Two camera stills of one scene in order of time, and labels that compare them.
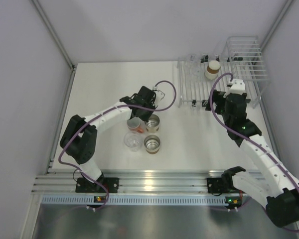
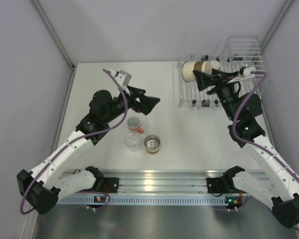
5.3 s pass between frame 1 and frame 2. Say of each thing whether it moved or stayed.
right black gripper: moved
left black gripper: moved
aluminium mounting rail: stayed
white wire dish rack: stayed
